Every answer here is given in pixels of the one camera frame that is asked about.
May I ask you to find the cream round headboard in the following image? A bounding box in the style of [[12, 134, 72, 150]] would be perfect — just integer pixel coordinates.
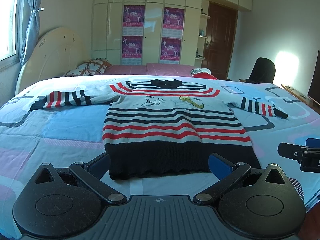
[[15, 27, 90, 95]]

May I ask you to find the patterned pillow far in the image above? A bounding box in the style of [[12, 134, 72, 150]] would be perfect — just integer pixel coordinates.
[[77, 58, 112, 75]]

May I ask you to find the black office chair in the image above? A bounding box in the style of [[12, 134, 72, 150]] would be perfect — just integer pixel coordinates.
[[239, 57, 276, 83]]

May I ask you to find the striped cartoon knit sweater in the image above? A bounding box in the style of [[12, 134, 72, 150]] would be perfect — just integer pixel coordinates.
[[31, 79, 287, 180]]

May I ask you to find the purple poster lower left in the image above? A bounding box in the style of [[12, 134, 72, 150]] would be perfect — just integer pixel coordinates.
[[121, 36, 143, 65]]

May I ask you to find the black television screen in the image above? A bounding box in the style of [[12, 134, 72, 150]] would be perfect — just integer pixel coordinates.
[[308, 51, 320, 103]]

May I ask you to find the light blue patterned bedspread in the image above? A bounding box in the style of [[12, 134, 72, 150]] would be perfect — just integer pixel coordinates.
[[1, 75, 319, 239]]

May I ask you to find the patterned pillow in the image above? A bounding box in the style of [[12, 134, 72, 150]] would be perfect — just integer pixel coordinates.
[[63, 68, 100, 77], [77, 58, 112, 75]]

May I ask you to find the patterned pillow near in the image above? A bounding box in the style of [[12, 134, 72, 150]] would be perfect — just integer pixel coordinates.
[[63, 68, 100, 77]]

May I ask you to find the dark wooden door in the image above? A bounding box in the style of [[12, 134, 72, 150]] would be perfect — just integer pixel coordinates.
[[202, 3, 238, 80]]

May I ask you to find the purple poster upper right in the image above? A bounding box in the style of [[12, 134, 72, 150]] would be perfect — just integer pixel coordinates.
[[162, 7, 184, 39]]

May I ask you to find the checked white garment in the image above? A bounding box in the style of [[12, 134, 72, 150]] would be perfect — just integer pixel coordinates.
[[190, 68, 211, 75]]

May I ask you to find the blue window curtain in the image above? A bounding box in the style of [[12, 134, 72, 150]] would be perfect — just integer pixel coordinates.
[[17, 0, 44, 66]]

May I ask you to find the cream built-in wardrobe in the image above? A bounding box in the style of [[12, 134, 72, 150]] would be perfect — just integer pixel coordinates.
[[91, 0, 253, 67]]

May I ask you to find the purple poster upper left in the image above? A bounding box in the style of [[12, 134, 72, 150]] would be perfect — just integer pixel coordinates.
[[122, 5, 145, 36]]

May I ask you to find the purple poster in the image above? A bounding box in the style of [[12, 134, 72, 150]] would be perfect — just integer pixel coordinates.
[[121, 36, 143, 65], [159, 37, 181, 64], [162, 7, 184, 39], [122, 5, 145, 36]]

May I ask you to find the red folded garment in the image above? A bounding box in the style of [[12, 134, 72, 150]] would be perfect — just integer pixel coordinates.
[[193, 73, 217, 80]]

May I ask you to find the purple poster lower right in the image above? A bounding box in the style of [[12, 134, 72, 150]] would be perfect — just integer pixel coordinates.
[[159, 37, 181, 64]]

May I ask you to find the pink quilted blanket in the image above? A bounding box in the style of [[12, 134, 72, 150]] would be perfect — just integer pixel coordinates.
[[103, 63, 195, 77]]

